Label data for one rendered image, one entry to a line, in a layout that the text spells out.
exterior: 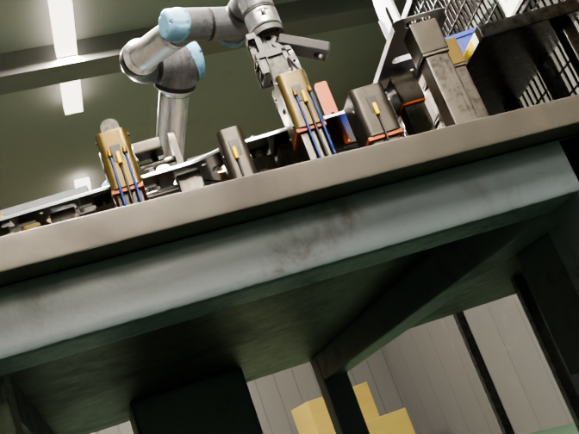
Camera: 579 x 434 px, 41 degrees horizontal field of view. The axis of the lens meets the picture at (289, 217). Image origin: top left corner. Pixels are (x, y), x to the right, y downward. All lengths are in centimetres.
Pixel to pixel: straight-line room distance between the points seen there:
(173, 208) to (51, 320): 18
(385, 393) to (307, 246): 744
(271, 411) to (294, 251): 712
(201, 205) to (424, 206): 29
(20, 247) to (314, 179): 34
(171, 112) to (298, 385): 609
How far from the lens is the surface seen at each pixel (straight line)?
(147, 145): 187
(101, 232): 86
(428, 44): 136
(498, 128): 103
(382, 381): 835
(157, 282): 89
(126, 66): 210
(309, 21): 529
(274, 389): 806
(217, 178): 171
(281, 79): 147
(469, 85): 162
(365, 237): 95
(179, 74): 218
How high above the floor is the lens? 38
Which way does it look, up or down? 17 degrees up
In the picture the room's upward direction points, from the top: 20 degrees counter-clockwise
